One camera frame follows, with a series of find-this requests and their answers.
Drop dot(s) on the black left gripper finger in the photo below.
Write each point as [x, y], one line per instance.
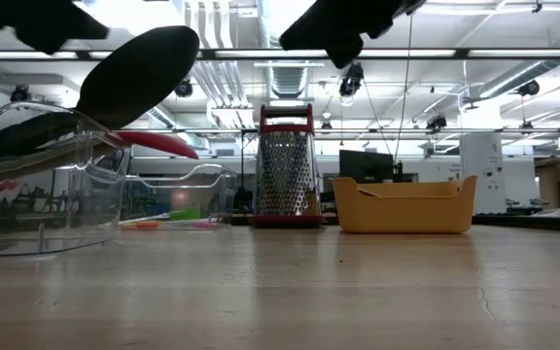
[73, 14]
[80, 35]

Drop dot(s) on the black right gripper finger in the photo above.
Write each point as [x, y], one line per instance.
[319, 17]
[314, 43]

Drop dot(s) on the black solid serving spoon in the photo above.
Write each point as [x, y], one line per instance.
[136, 78]

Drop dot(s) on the orange small clip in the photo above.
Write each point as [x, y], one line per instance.
[149, 225]

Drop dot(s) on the clear plastic container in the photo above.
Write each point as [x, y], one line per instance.
[42, 233]
[202, 194]

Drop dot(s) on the green small clip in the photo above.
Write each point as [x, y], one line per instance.
[185, 214]

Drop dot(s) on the pink small clip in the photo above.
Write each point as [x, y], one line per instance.
[204, 225]

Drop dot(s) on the black ceiling spotlight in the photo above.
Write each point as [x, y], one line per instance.
[184, 88]
[20, 93]
[529, 88]
[436, 122]

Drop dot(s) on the black computer monitor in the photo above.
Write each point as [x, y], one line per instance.
[365, 167]

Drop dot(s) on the red steel box grater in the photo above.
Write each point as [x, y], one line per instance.
[285, 180]

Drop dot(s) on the yellow plastic bin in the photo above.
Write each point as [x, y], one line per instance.
[406, 204]

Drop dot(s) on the black overhead camera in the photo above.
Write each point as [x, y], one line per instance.
[353, 78]

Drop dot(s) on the black overhead frame beam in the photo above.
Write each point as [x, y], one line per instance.
[465, 53]

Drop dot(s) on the black aluminium table frame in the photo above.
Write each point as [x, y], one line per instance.
[528, 223]

